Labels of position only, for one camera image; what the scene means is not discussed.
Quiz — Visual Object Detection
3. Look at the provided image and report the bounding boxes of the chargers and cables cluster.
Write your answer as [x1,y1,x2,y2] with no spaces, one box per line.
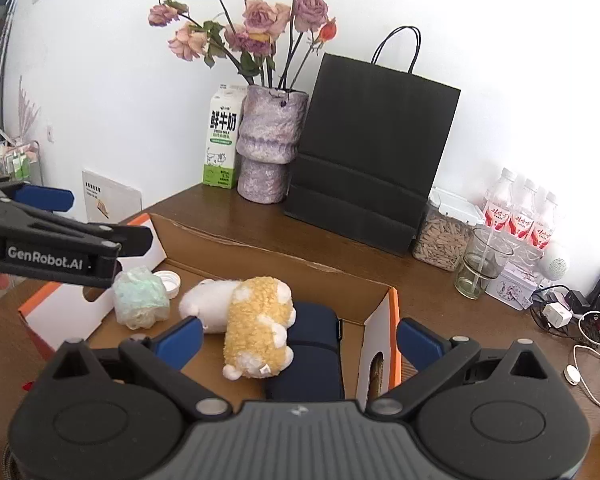
[530,285,581,336]

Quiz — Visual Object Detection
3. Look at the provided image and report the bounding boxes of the wire storage rack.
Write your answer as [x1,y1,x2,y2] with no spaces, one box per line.
[0,135,43,186]

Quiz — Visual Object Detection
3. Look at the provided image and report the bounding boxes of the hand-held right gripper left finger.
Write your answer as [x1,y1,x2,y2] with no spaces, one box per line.
[37,316,231,422]

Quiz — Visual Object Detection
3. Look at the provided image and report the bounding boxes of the black paper bag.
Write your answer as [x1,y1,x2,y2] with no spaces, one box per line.
[283,26,462,257]

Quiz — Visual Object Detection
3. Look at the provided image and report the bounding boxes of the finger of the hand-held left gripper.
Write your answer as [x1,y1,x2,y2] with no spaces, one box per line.
[0,176,75,213]
[0,199,154,259]

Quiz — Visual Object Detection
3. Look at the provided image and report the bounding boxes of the white round speaker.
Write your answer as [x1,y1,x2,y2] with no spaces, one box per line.
[539,241,571,281]

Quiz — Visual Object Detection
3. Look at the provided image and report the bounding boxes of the clear jar of seeds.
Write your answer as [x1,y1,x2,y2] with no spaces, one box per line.
[412,187,486,272]

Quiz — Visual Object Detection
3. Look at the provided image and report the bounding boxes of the white and yellow plush toy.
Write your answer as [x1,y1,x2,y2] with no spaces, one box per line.
[179,276,297,381]

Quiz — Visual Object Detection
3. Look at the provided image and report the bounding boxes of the white cable with puck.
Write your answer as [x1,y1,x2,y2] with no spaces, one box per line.
[564,345,600,411]

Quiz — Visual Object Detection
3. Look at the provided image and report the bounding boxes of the purple mottled vase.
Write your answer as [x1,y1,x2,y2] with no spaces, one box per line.
[236,84,310,205]

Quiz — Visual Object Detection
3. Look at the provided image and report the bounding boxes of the white printed tin box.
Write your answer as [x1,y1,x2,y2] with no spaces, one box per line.
[485,247,543,311]

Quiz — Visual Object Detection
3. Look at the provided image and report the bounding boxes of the light green packet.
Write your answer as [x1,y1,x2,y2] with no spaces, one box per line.
[112,266,171,331]

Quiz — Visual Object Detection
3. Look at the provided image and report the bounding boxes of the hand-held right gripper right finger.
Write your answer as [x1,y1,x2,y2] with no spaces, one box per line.
[369,317,563,418]

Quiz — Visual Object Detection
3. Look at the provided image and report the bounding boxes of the white and green milk carton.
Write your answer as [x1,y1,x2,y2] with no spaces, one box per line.
[202,84,248,189]

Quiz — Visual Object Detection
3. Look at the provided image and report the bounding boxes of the red cardboard box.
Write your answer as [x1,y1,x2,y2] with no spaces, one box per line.
[17,212,403,406]

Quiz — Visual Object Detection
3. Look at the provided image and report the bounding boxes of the navy blue pouch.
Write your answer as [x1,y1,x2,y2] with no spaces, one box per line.
[265,302,345,401]

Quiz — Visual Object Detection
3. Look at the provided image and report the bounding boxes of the white charger plug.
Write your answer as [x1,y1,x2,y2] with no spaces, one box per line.
[542,302,573,331]

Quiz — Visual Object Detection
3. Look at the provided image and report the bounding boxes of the red label water bottle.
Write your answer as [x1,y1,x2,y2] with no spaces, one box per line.
[510,178,538,246]
[530,191,561,251]
[482,167,518,231]

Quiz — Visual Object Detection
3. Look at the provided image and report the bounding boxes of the pink dried grass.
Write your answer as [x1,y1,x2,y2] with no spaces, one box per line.
[17,77,41,137]

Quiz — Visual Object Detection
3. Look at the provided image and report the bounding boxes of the white plastic bottle cap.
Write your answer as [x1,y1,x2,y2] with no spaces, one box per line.
[152,270,182,300]

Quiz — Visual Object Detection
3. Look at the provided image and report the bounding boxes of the dried pink roses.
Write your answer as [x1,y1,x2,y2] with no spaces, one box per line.
[147,0,338,92]

